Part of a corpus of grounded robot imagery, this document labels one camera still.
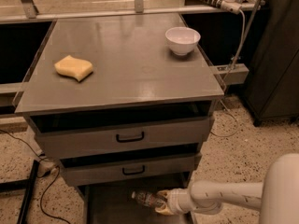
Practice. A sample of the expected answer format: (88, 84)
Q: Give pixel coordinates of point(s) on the grey drawer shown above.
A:
(130, 164)
(111, 203)
(69, 136)

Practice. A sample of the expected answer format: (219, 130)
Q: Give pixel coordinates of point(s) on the bottom grey drawer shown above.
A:
(111, 203)

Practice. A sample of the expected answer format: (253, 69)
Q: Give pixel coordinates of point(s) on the clear plastic water bottle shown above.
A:
(149, 199)

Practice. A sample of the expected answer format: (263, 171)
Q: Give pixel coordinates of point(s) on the dark cabinet on right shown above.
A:
(271, 90)

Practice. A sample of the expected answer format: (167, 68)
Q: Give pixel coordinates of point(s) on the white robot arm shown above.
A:
(276, 198)

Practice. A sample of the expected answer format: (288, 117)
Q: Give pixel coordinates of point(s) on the yellow sponge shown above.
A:
(74, 67)

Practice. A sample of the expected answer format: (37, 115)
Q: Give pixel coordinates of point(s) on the top grey drawer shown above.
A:
(69, 136)

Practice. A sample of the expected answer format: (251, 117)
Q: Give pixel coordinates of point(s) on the white bowl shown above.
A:
(182, 40)

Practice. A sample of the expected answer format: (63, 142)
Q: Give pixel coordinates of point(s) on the middle grey drawer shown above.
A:
(130, 164)

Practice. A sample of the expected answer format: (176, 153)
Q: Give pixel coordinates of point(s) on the metal rail frame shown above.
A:
(12, 11)

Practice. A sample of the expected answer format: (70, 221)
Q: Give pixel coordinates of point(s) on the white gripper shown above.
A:
(175, 200)

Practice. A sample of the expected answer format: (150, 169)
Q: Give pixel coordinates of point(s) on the grey drawer cabinet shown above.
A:
(132, 67)

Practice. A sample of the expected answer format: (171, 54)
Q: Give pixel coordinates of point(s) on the white power strip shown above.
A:
(227, 5)

